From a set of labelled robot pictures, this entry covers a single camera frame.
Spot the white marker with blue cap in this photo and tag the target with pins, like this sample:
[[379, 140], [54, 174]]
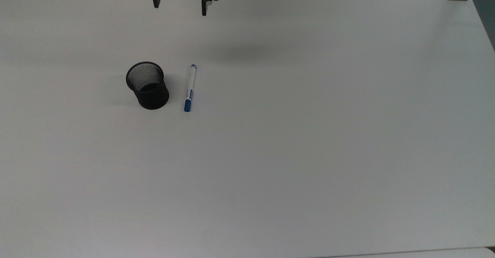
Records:
[[190, 87]]

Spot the black mesh pen cup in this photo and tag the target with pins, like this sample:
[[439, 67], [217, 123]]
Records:
[[149, 91]]

